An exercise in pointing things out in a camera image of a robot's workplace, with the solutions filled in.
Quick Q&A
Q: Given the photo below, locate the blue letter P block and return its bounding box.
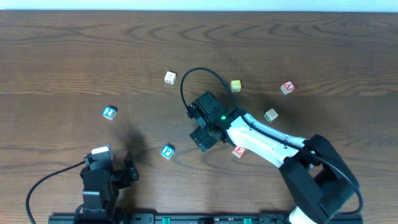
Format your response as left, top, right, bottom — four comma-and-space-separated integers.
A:
161, 145, 175, 159

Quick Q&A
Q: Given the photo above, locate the red letter E block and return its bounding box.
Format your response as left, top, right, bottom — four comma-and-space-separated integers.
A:
232, 146, 246, 158

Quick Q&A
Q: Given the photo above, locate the black mounting rail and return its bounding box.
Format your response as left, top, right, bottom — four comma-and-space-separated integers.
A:
48, 213, 364, 224

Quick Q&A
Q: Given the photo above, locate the yellow wooden block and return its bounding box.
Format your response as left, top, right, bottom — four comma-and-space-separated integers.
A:
230, 80, 242, 92

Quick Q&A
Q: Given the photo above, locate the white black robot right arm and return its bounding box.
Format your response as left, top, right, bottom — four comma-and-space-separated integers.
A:
187, 104, 364, 223

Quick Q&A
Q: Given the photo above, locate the green edged wooden block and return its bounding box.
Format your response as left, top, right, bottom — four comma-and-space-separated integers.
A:
264, 108, 278, 123

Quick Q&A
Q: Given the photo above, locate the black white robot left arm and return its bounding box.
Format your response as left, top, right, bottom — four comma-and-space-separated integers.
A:
73, 151, 139, 223

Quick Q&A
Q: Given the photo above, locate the plain white wooden block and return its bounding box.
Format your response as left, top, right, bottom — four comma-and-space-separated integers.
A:
164, 71, 177, 85

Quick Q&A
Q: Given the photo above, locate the red letter A block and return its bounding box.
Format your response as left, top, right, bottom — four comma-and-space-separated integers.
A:
280, 80, 295, 95

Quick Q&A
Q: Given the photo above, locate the blue number 2 block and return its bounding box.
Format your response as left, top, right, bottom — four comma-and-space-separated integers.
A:
102, 106, 117, 120

